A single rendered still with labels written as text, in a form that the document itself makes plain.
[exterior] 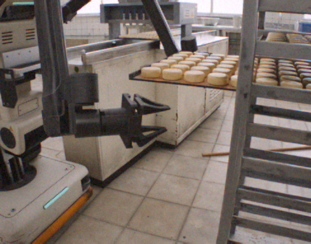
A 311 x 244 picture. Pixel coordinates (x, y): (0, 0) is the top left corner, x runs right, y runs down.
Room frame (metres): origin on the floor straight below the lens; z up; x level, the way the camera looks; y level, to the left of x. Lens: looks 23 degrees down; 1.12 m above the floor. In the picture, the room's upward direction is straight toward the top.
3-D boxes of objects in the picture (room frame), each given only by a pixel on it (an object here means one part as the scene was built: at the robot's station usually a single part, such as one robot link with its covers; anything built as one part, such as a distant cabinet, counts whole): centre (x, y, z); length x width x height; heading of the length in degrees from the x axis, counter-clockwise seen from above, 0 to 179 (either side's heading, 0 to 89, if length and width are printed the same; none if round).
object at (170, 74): (0.68, -0.04, 0.96); 0.05 x 0.05 x 0.02
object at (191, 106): (2.71, -0.15, 0.42); 1.28 x 0.72 x 0.84; 150
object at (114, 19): (2.30, 0.08, 1.01); 0.72 x 0.33 x 0.34; 60
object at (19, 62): (1.10, 0.55, 0.88); 0.28 x 0.16 x 0.22; 157
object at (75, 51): (2.47, 0.15, 0.87); 2.01 x 0.03 x 0.07; 150
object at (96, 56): (2.32, -0.10, 0.87); 2.01 x 0.03 x 0.07; 150
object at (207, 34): (2.61, -0.33, 0.88); 1.28 x 0.01 x 0.07; 150
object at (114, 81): (1.86, 0.33, 0.45); 0.70 x 0.34 x 0.90; 150
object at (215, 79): (0.64, -0.14, 0.96); 0.05 x 0.05 x 0.02
